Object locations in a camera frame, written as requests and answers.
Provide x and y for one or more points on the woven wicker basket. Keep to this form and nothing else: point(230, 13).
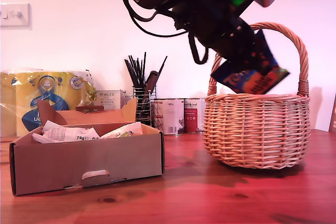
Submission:
point(257, 134)

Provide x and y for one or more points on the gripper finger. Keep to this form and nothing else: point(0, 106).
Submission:
point(252, 51)

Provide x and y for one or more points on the dark brown wooden utensil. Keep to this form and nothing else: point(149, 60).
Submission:
point(152, 79)

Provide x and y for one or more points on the white Porlex box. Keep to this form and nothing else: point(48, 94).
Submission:
point(107, 98)

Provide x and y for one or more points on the red label tin can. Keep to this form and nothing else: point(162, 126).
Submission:
point(193, 119)

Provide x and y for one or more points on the white light switch plate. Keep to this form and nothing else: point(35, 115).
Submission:
point(15, 15)

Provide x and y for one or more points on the brown cardboard box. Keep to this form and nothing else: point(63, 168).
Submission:
point(92, 161)

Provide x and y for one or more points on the red and white egg bag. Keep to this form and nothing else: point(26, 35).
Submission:
point(126, 129)

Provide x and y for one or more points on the blue orange chocolate egg bag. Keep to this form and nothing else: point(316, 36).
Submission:
point(244, 82)

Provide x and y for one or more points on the yellow paper towel pack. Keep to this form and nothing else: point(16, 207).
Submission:
point(26, 95)

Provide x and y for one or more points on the black chopstick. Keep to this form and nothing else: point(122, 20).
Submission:
point(161, 68)
point(133, 68)
point(130, 73)
point(138, 72)
point(144, 66)

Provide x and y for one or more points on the white label tin can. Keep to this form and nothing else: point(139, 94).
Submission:
point(170, 116)

